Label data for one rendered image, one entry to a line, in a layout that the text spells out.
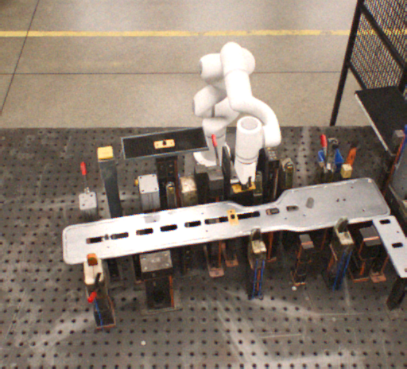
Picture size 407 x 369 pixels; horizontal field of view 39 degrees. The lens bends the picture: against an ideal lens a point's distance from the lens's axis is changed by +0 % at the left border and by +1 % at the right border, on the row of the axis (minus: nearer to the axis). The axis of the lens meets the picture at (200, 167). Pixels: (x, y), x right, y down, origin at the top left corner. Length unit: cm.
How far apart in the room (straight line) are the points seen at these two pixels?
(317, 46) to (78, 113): 209
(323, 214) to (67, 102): 263
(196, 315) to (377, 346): 75
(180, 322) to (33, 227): 88
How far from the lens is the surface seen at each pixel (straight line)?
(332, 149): 254
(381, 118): 295
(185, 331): 251
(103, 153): 251
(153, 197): 244
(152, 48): 504
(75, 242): 243
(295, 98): 456
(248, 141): 198
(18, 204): 302
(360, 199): 260
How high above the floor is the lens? 295
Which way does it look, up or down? 48 degrees down
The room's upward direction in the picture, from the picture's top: straight up
